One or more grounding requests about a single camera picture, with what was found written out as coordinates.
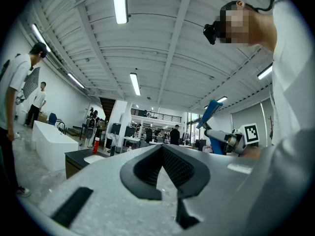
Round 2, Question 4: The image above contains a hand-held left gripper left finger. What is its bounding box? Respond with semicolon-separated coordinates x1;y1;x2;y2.
39;144;184;236

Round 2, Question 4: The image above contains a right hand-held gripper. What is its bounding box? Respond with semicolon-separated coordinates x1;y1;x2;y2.
204;123;261;156

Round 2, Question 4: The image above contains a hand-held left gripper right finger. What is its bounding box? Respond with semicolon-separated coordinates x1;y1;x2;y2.
162;144;261;230

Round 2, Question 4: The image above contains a blue handled metal squeegee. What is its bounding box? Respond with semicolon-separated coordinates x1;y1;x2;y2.
196;99;228;155

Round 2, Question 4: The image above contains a person's right forearm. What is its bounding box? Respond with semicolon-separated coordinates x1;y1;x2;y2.
242;146;262;159

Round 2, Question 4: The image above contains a white sink basin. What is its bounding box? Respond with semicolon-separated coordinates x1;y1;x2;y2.
83;154;106;164

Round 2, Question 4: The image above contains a black table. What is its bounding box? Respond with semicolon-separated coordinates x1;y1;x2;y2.
64;147;113;179

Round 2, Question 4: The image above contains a black mezzanine railing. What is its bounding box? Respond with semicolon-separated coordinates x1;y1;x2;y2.
130;108;183;123

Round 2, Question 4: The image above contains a dark staircase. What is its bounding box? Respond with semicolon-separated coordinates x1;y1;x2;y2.
99;97;116;122

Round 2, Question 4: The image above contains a person's white shirt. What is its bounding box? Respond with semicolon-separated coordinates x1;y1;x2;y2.
246;0;315;236

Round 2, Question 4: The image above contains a cardboard box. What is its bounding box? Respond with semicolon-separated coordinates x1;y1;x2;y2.
36;112;49;124

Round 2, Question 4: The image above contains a person's head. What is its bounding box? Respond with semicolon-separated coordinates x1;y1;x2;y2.
220;0;277;53

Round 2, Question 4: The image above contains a black head-worn camera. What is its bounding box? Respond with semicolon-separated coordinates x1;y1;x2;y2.
203;20;222;45

